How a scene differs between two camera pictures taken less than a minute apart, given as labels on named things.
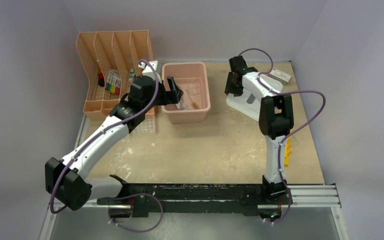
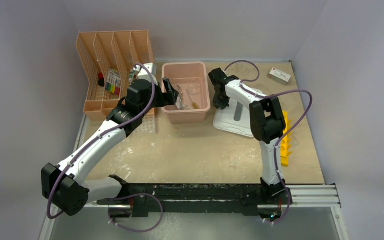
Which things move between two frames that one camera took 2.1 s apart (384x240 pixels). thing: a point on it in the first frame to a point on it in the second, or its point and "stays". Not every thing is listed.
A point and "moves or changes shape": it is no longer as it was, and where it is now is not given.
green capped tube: (132, 73) stays
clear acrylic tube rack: (147, 126) stays
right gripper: (229, 89) to (218, 104)
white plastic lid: (248, 104) moves or changes shape
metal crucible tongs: (180, 105) stays
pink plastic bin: (193, 79) stays
